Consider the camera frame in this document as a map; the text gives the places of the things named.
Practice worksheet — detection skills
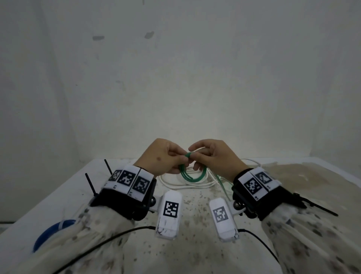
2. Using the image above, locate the person's left hand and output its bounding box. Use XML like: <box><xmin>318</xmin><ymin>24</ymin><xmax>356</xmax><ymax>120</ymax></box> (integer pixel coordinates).
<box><xmin>134</xmin><ymin>138</ymin><xmax>190</xmax><ymax>178</ymax></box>

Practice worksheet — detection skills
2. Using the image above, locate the person's right hand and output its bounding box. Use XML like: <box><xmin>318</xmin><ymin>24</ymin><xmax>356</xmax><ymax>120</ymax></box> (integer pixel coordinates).
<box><xmin>188</xmin><ymin>139</ymin><xmax>250</xmax><ymax>183</ymax></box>

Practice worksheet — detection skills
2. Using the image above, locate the green wire coil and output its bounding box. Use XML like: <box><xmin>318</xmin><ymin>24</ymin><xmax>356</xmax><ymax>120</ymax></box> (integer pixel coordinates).
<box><xmin>178</xmin><ymin>152</ymin><xmax>232</xmax><ymax>202</ymax></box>

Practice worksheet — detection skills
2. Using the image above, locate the white cable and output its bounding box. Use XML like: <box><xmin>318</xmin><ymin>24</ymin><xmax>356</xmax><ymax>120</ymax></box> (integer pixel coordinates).
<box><xmin>159</xmin><ymin>158</ymin><xmax>263</xmax><ymax>190</ymax></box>

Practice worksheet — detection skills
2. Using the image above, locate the blue wire coil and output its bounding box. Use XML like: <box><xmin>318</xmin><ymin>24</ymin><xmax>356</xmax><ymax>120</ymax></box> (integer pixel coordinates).
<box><xmin>32</xmin><ymin>219</ymin><xmax>77</xmax><ymax>253</ymax></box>

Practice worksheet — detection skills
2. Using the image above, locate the person's right forearm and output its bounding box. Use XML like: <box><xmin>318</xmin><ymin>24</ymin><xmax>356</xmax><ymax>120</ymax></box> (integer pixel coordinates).
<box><xmin>261</xmin><ymin>203</ymin><xmax>361</xmax><ymax>274</ymax></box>

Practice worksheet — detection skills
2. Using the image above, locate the person's left forearm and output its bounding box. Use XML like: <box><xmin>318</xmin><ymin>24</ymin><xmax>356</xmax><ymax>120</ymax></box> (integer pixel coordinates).
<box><xmin>14</xmin><ymin>206</ymin><xmax>136</xmax><ymax>274</ymax></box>

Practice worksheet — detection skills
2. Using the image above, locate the black left wristband with markers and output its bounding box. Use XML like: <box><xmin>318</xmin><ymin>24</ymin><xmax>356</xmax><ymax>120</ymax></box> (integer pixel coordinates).
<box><xmin>90</xmin><ymin>164</ymin><xmax>157</xmax><ymax>221</ymax></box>

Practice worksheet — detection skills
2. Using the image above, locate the black wristband with markers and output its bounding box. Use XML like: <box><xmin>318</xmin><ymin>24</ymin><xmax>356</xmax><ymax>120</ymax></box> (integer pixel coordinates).
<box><xmin>90</xmin><ymin>164</ymin><xmax>157</xmax><ymax>221</ymax></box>
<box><xmin>232</xmin><ymin>167</ymin><xmax>307</xmax><ymax>221</ymax></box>

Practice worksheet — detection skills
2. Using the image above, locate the black right wristband with markers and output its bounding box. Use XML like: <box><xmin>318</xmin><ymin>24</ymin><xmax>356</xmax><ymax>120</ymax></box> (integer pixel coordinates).
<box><xmin>232</xmin><ymin>167</ymin><xmax>307</xmax><ymax>221</ymax></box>

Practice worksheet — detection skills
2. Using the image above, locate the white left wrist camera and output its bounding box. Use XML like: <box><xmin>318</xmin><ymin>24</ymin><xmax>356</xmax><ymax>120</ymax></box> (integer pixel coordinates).
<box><xmin>154</xmin><ymin>190</ymin><xmax>183</xmax><ymax>241</ymax></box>

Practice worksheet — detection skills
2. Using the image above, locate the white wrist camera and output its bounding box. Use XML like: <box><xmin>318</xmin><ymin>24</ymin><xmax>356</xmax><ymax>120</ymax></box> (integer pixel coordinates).
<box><xmin>154</xmin><ymin>190</ymin><xmax>183</xmax><ymax>241</ymax></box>
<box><xmin>209</xmin><ymin>197</ymin><xmax>240</xmax><ymax>243</ymax></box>

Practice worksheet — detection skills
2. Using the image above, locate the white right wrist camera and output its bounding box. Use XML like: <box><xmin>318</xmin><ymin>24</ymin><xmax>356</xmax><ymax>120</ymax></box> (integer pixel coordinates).
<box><xmin>209</xmin><ymin>197</ymin><xmax>240</xmax><ymax>243</ymax></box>

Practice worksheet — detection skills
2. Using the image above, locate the black left camera lead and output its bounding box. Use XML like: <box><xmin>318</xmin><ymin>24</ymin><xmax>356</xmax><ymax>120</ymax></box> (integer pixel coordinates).
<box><xmin>53</xmin><ymin>225</ymin><xmax>156</xmax><ymax>274</ymax></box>

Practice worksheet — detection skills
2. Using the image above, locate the black camera lead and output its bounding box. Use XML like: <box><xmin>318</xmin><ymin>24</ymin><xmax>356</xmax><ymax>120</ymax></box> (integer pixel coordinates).
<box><xmin>238</xmin><ymin>228</ymin><xmax>280</xmax><ymax>263</ymax></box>
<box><xmin>53</xmin><ymin>225</ymin><xmax>156</xmax><ymax>274</ymax></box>

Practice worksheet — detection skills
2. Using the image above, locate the black right camera lead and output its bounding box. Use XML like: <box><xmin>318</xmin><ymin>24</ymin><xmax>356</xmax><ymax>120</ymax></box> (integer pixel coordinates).
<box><xmin>238</xmin><ymin>228</ymin><xmax>280</xmax><ymax>263</ymax></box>

